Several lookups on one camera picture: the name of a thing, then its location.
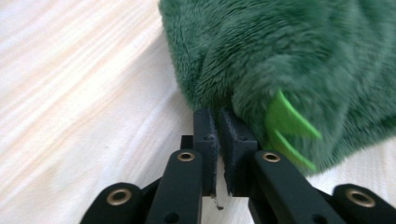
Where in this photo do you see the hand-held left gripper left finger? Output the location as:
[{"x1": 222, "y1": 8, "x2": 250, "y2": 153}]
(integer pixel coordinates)
[{"x1": 180, "y1": 107, "x2": 220, "y2": 198}]

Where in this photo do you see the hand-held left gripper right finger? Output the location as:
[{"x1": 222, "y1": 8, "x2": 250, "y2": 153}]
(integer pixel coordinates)
[{"x1": 219, "y1": 106, "x2": 260, "y2": 198}]

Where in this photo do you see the green fuzzy garment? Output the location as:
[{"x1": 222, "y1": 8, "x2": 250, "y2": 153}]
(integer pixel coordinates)
[{"x1": 157, "y1": 0, "x2": 396, "y2": 175}]

